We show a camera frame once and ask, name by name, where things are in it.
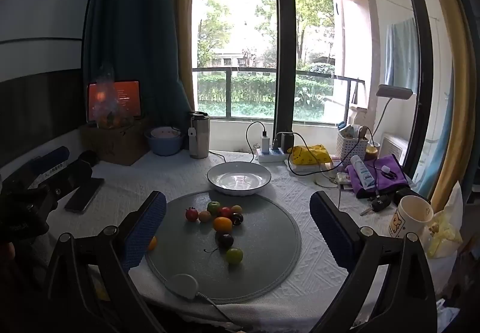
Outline white appliance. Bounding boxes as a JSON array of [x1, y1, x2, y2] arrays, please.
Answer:
[[380, 132, 409, 165]]

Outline black case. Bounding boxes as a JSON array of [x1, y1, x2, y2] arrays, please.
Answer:
[[392, 187, 417, 206]]

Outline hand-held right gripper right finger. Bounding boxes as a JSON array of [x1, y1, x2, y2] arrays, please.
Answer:
[[310, 191, 439, 333]]

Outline black charger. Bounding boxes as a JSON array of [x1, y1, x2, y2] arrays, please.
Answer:
[[275, 132, 297, 153]]

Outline black round object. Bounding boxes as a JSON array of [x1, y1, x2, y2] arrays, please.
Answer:
[[77, 150, 100, 166]]

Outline yellow curtain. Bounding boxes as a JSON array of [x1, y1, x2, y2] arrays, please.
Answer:
[[424, 0, 480, 214], [172, 0, 199, 111]]

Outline grey desk lamp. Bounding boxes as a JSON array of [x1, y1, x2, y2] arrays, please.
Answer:
[[369, 85, 413, 154]]

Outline blue bowl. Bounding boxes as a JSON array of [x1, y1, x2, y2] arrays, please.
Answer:
[[144, 127, 184, 156]]

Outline cardboard box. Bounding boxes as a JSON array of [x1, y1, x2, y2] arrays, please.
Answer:
[[79, 117, 151, 167]]

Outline white power strip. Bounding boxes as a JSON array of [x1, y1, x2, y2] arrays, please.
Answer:
[[256, 147, 291, 163]]

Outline pink plate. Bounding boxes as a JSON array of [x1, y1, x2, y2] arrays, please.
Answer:
[[150, 127, 181, 139]]

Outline blue booklet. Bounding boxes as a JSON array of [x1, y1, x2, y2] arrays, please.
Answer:
[[35, 162, 70, 184]]

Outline white ceramic bowl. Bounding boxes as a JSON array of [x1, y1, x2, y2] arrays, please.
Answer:
[[207, 162, 272, 196]]

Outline white perforated basket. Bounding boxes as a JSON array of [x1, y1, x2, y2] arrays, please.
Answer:
[[336, 129, 368, 165]]

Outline tablet with orange screen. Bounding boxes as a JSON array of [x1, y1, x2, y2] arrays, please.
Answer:
[[87, 80, 142, 122]]

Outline stack of white papers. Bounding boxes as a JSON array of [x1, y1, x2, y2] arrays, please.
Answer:
[[289, 161, 334, 173]]

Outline black charger cable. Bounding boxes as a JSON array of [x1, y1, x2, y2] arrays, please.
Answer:
[[246, 121, 265, 163]]

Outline long black cable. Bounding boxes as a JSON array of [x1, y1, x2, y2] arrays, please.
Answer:
[[272, 132, 398, 181]]

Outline white mug with bear print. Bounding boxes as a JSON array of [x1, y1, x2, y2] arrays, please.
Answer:
[[387, 195, 434, 244]]

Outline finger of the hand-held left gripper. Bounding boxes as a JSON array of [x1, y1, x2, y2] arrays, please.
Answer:
[[31, 147, 71, 171], [50, 160, 94, 202]]

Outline white and blue packet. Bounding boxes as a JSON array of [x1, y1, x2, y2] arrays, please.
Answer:
[[339, 123, 362, 139]]

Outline round grey placemat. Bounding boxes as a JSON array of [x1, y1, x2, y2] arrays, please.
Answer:
[[144, 191, 302, 305]]

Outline black window frame post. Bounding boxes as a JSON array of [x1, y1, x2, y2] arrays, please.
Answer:
[[272, 0, 297, 139]]

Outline balcony railing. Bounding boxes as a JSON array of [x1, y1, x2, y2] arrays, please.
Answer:
[[192, 68, 366, 120]]

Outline black car key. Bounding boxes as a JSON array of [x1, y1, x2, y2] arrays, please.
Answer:
[[360, 195, 391, 216]]

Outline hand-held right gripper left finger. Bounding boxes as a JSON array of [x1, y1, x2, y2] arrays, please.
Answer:
[[45, 191, 167, 333]]

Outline pale yellow plastic bag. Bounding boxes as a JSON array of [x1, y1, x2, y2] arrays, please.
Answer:
[[427, 181, 466, 259]]

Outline white spray bottle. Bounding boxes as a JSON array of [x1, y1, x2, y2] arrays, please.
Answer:
[[350, 155, 377, 189]]

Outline hanging light blue towel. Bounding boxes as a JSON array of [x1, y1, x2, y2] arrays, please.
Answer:
[[383, 18, 417, 88]]

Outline clear plastic bag of oranges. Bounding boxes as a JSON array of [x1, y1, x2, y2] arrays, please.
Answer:
[[94, 67, 136, 129]]

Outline black phone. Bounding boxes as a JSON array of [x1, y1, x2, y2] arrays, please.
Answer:
[[64, 177, 105, 214]]

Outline steel tumbler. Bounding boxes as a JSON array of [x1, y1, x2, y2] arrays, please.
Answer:
[[188, 111, 211, 159]]

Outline dark blue curtain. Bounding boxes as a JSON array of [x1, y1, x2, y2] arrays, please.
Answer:
[[82, 0, 194, 131]]

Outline purple pouch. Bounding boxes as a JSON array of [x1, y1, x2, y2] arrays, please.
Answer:
[[345, 154, 411, 199]]

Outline white round puck with cable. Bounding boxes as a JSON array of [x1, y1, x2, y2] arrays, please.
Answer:
[[165, 274, 241, 327]]

